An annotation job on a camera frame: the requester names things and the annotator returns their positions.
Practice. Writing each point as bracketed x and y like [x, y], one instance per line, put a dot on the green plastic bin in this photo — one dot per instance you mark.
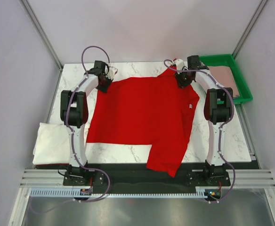
[228, 60]

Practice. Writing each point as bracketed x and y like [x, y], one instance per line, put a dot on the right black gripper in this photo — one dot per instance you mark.
[181, 84]

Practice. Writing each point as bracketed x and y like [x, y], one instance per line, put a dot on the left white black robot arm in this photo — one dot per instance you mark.
[74, 111]

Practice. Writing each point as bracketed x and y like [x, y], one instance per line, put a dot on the aluminium front frame rail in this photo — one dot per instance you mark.
[246, 178]

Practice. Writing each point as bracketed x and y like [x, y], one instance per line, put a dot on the folded dark red shirt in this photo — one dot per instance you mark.
[47, 166]

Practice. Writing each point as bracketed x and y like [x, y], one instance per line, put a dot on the aluminium corner post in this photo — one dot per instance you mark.
[39, 29]
[251, 24]

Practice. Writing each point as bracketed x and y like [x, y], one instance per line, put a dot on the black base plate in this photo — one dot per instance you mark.
[135, 178]

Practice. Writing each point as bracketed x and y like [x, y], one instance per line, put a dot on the folded white t shirt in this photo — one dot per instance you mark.
[53, 145]

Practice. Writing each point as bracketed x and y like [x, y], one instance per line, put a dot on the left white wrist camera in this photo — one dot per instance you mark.
[112, 71]

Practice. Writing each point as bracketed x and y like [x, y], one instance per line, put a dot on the right aluminium corner post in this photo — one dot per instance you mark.
[251, 24]

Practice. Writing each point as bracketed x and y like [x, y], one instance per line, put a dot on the red t shirt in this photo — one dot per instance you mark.
[147, 111]

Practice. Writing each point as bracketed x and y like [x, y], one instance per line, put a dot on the white slotted cable duct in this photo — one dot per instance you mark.
[89, 193]

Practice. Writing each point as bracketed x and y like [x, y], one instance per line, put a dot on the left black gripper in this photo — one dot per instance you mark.
[104, 90]

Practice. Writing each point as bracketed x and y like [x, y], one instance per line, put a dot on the pink t shirt in bin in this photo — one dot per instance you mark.
[224, 76]

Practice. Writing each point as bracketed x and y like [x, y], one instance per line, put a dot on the left aluminium corner post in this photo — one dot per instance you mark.
[39, 29]

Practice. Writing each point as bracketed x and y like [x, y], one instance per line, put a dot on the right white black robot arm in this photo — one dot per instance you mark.
[218, 111]

